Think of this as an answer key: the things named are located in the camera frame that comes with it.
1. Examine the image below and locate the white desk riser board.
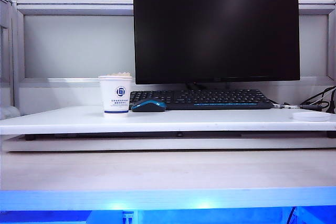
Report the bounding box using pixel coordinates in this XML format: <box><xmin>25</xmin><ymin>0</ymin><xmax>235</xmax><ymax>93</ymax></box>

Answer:
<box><xmin>0</xmin><ymin>105</ymin><xmax>336</xmax><ymax>153</ymax></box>

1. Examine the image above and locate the thin black hanging cable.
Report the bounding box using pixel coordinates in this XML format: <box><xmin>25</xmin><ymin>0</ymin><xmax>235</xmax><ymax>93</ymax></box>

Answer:
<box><xmin>285</xmin><ymin>206</ymin><xmax>298</xmax><ymax>224</ymax></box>

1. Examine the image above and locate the blue and black mouse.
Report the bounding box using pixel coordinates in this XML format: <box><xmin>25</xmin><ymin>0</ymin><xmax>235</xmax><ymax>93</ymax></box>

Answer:
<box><xmin>130</xmin><ymin>100</ymin><xmax>167</xmax><ymax>113</ymax></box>

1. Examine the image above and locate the white paper cup blue logo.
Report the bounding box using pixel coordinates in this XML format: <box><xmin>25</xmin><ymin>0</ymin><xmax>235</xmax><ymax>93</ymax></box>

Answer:
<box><xmin>98</xmin><ymin>74</ymin><xmax>133</xmax><ymax>118</ymax></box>

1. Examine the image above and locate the grey office partition panel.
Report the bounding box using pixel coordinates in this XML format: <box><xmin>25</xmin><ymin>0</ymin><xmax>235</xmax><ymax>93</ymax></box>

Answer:
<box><xmin>14</xmin><ymin>0</ymin><xmax>336</xmax><ymax>116</ymax></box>

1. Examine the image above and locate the round white dish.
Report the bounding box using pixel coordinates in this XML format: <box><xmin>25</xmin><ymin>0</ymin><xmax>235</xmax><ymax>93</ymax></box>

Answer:
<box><xmin>292</xmin><ymin>111</ymin><xmax>330</xmax><ymax>122</ymax></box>

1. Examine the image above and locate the black computer keyboard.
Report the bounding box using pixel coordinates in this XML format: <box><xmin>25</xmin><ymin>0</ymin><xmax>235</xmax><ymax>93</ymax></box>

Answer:
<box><xmin>128</xmin><ymin>89</ymin><xmax>274</xmax><ymax>111</ymax></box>

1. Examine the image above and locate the grey side partition frame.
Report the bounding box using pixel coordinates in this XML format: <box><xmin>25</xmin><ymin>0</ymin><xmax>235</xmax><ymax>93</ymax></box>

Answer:
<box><xmin>0</xmin><ymin>0</ymin><xmax>20</xmax><ymax>121</ymax></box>

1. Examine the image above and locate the black computer monitor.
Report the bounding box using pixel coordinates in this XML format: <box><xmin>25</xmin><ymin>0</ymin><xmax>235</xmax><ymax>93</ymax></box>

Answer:
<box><xmin>132</xmin><ymin>0</ymin><xmax>301</xmax><ymax>90</ymax></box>

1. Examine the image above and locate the silver and black pen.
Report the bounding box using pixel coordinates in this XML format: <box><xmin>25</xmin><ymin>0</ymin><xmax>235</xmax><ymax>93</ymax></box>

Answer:
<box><xmin>272</xmin><ymin>104</ymin><xmax>323</xmax><ymax>110</ymax></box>

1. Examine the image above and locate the black cable bundle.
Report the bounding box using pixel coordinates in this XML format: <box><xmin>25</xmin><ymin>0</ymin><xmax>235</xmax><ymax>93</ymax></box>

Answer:
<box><xmin>300</xmin><ymin>85</ymin><xmax>336</xmax><ymax>114</ymax></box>

